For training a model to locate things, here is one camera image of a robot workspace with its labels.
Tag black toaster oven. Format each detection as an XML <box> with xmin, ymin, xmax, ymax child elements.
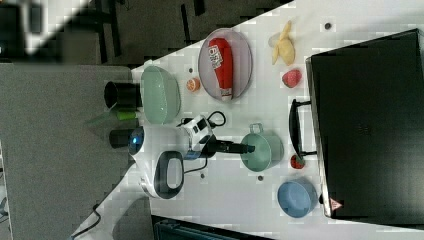
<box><xmin>306</xmin><ymin>29</ymin><xmax>424</xmax><ymax>229</ymax></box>

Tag blue bowl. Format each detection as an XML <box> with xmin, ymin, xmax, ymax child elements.
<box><xmin>277</xmin><ymin>178</ymin><xmax>318</xmax><ymax>218</ymax></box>

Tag tall black cup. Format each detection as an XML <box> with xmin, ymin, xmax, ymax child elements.
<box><xmin>104</xmin><ymin>82</ymin><xmax>142</xmax><ymax>109</ymax></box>

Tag grey oval plate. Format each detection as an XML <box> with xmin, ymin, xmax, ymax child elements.
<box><xmin>198</xmin><ymin>28</ymin><xmax>253</xmax><ymax>102</ymax></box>

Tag green perforated colander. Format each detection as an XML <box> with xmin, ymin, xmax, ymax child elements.
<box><xmin>141</xmin><ymin>66</ymin><xmax>181</xmax><ymax>124</ymax></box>

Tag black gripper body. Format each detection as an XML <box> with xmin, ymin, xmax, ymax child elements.
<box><xmin>188</xmin><ymin>135</ymin><xmax>230</xmax><ymax>160</ymax></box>

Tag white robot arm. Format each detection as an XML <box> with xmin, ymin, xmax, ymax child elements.
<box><xmin>67</xmin><ymin>125</ymin><xmax>255</xmax><ymax>240</ymax></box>

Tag green metal mug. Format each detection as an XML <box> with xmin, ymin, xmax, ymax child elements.
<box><xmin>241</xmin><ymin>123</ymin><xmax>284</xmax><ymax>172</ymax></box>

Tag peeled banana toy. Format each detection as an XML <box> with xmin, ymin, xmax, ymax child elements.
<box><xmin>268</xmin><ymin>21</ymin><xmax>295</xmax><ymax>66</ymax></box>

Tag small red strawberry toy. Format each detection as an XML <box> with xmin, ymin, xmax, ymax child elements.
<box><xmin>290</xmin><ymin>154</ymin><xmax>305</xmax><ymax>169</ymax></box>

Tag dark blue bin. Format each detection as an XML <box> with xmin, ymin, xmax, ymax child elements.
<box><xmin>151</xmin><ymin>215</ymin><xmax>271</xmax><ymax>240</ymax></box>

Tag pink strawberry toy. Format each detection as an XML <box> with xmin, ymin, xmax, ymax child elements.
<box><xmin>282</xmin><ymin>69</ymin><xmax>302</xmax><ymax>88</ymax></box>

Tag red plush ketchup bottle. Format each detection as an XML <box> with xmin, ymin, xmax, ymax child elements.
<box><xmin>208</xmin><ymin>38</ymin><xmax>233</xmax><ymax>101</ymax></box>

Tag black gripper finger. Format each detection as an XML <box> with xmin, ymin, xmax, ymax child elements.
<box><xmin>229</xmin><ymin>148</ymin><xmax>254</xmax><ymax>154</ymax></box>
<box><xmin>230</xmin><ymin>143</ymin><xmax>255</xmax><ymax>149</ymax></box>

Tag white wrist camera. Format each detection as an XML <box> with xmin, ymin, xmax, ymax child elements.
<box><xmin>182</xmin><ymin>115</ymin><xmax>213</xmax><ymax>145</ymax></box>

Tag short black cup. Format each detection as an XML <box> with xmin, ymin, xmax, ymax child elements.
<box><xmin>109</xmin><ymin>129</ymin><xmax>139</xmax><ymax>149</ymax></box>

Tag orange slice toy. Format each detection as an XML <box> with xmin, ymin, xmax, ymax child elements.
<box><xmin>186</xmin><ymin>78</ymin><xmax>200</xmax><ymax>92</ymax></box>

